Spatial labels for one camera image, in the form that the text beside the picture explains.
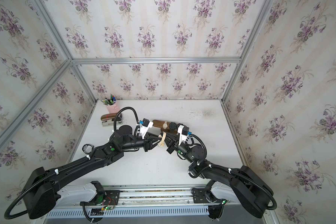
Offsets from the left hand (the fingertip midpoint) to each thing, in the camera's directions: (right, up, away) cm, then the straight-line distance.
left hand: (163, 139), depth 69 cm
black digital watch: (+9, +5, +23) cm, 25 cm away
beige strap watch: (0, -1, -3) cm, 4 cm away
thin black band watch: (-51, -10, +22) cm, 57 cm away
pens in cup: (-42, +21, +34) cm, 58 cm away
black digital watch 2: (+5, +4, +23) cm, 24 cm away
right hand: (+1, +3, -2) cm, 3 cm away
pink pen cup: (-39, +17, +35) cm, 55 cm away
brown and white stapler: (-42, +8, +33) cm, 55 cm away
